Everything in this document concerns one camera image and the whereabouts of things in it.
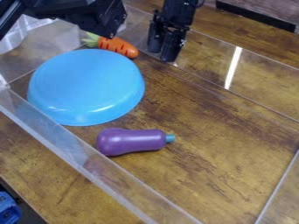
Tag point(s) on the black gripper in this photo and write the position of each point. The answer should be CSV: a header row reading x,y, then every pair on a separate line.
x,y
175,15

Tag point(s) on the orange toy carrot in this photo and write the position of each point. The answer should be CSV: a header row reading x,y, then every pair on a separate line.
x,y
112,44

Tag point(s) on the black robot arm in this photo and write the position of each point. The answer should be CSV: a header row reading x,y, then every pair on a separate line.
x,y
102,16

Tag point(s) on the blue upturned bowl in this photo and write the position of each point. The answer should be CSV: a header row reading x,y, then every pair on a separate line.
x,y
86,87

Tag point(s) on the purple toy eggplant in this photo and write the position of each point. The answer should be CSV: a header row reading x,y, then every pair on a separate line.
x,y
118,141

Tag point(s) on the blue object at corner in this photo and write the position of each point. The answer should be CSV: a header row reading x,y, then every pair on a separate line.
x,y
10,210

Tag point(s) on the clear acrylic enclosure wall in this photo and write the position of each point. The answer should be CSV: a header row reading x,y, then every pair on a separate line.
x,y
227,98

